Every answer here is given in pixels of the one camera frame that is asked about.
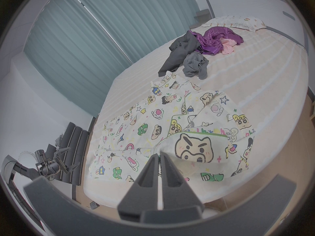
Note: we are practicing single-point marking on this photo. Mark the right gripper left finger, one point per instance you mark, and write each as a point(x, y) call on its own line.
point(145, 188)

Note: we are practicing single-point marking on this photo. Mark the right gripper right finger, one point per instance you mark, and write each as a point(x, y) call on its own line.
point(176, 188)

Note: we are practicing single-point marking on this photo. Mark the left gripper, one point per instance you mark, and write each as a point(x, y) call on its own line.
point(53, 168)

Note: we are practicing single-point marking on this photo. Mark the white printed pyjama top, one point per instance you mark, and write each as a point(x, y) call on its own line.
point(152, 122)

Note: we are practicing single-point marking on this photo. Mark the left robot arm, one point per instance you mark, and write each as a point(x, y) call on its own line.
point(24, 171)

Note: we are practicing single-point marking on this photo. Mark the black power adapter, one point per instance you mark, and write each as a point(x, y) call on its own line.
point(94, 205)

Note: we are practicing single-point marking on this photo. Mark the blue-green curtain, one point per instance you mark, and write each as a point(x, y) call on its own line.
point(137, 16)
point(69, 58)

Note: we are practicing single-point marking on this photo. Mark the grey garment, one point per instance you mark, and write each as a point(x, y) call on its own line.
point(193, 66)

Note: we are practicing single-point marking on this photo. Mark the black garment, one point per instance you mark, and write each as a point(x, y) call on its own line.
point(176, 55)

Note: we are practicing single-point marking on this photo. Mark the bed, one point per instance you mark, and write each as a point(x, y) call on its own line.
point(258, 82)

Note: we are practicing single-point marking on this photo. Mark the pink garment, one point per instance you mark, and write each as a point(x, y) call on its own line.
point(227, 47)

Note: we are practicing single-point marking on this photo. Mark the purple satin garment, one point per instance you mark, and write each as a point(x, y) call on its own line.
point(214, 39)

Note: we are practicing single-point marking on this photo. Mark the grey bedside table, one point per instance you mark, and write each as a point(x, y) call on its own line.
point(200, 17)

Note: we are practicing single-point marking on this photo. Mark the white printed pillow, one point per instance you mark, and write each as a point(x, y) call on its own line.
point(236, 23)

